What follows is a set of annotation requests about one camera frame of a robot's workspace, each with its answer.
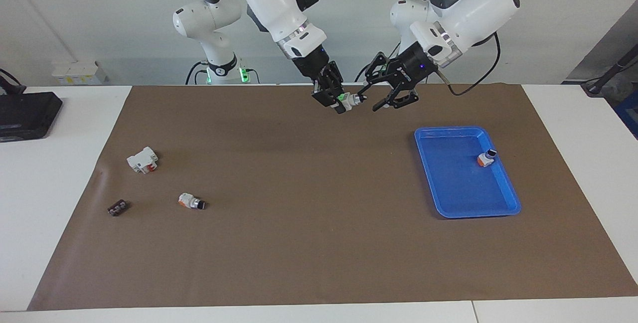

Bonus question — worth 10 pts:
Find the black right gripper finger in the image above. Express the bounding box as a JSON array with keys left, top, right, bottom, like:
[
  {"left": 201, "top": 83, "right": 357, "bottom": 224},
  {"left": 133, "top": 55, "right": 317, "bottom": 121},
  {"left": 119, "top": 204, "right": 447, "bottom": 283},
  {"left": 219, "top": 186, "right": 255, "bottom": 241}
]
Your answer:
[
  {"left": 313, "top": 81, "right": 334, "bottom": 107},
  {"left": 335, "top": 84, "right": 349, "bottom": 114}
]

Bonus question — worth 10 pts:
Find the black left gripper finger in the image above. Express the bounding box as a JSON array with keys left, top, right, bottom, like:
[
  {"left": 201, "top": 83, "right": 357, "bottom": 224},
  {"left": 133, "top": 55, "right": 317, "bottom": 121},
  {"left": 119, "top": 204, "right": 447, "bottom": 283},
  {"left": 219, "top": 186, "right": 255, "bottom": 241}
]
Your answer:
[
  {"left": 373, "top": 86, "right": 418, "bottom": 113},
  {"left": 358, "top": 53, "right": 399, "bottom": 99}
]

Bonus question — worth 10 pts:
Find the green-capped push button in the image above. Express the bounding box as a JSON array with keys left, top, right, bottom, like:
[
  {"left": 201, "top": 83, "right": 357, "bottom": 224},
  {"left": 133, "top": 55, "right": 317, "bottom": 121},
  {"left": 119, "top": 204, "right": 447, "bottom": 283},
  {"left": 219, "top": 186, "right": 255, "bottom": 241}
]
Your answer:
[{"left": 338, "top": 92, "right": 367, "bottom": 112}]

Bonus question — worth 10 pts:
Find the blue plastic tray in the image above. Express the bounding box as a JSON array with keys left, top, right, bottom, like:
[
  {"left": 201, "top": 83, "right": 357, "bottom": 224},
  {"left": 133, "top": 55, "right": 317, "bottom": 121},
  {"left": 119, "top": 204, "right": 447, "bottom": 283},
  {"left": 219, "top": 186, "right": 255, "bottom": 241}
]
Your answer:
[{"left": 414, "top": 126, "right": 522, "bottom": 219}]

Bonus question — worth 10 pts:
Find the brown paper table mat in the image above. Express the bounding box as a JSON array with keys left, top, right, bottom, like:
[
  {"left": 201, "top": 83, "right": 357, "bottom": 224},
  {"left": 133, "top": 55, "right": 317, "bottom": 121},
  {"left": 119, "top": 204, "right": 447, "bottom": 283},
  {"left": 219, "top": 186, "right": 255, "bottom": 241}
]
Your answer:
[{"left": 27, "top": 83, "right": 638, "bottom": 311}]

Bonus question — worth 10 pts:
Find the white circuit breaker red lever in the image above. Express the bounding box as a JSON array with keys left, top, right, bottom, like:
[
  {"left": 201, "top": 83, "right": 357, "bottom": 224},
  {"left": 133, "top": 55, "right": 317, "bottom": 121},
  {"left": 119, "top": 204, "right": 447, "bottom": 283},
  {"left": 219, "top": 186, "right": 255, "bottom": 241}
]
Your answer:
[{"left": 126, "top": 147, "right": 159, "bottom": 174}]

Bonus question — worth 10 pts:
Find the black tripod stand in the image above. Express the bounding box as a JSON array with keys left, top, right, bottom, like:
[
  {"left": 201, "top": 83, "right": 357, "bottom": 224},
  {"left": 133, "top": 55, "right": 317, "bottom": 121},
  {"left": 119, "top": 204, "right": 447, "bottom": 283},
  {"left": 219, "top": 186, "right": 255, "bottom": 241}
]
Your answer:
[{"left": 581, "top": 44, "right": 638, "bottom": 97}]

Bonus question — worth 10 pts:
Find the black flat box device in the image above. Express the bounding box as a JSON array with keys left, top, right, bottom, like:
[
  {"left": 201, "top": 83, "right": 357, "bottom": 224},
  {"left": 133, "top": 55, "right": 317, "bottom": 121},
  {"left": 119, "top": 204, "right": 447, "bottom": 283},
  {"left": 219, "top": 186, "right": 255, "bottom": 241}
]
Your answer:
[{"left": 0, "top": 92, "right": 63, "bottom": 142}]

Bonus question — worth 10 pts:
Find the black left base cable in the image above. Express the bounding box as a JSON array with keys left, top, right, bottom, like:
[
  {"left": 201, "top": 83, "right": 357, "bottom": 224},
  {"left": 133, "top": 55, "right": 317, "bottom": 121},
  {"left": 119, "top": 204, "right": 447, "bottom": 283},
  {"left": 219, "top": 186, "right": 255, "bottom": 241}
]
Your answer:
[{"left": 354, "top": 61, "right": 379, "bottom": 83}]

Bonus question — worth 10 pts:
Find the black base cable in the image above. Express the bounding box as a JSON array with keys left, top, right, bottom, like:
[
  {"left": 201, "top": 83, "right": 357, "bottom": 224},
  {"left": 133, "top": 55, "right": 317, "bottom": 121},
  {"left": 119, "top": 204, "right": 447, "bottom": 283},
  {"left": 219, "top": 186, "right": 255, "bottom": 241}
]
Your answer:
[
  {"left": 354, "top": 61, "right": 379, "bottom": 83},
  {"left": 185, "top": 60, "right": 207, "bottom": 85}
]

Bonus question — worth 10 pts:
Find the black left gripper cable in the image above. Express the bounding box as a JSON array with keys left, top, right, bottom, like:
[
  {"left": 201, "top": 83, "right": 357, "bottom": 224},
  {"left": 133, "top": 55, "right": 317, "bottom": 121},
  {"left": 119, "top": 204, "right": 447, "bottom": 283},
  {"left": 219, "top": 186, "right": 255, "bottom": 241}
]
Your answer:
[{"left": 436, "top": 31, "right": 500, "bottom": 97}]

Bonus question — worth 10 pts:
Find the black right base cable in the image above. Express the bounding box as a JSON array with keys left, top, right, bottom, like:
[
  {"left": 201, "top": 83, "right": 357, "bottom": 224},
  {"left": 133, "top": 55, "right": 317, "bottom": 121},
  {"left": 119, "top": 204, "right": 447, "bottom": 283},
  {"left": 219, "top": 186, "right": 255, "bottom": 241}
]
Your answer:
[{"left": 185, "top": 60, "right": 207, "bottom": 85}]

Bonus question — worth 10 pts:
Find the white black-knob selector switch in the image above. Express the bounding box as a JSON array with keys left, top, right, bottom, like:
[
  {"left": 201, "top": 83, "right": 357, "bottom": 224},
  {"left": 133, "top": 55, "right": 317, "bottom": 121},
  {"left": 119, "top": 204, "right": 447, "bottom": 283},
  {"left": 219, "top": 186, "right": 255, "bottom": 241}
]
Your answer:
[{"left": 178, "top": 192, "right": 206, "bottom": 210}]

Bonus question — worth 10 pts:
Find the blue frame object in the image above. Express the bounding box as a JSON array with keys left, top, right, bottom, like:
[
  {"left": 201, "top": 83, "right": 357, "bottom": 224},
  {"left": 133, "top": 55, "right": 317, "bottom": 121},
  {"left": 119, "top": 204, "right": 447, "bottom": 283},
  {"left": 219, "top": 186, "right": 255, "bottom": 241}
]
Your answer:
[{"left": 614, "top": 89, "right": 638, "bottom": 140}]

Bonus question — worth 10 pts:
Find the white wall socket box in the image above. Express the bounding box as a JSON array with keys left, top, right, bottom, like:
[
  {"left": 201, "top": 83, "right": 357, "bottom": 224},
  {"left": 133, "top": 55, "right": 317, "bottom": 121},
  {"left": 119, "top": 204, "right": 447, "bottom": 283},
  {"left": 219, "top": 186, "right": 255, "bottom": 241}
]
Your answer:
[{"left": 52, "top": 61, "right": 108, "bottom": 86}]

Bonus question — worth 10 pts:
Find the black clamp with cable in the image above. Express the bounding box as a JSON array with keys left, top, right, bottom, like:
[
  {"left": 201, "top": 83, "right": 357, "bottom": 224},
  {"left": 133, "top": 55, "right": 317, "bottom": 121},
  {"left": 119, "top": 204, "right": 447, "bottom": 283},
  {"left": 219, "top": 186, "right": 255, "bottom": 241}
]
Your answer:
[{"left": 0, "top": 69, "right": 25, "bottom": 96}]

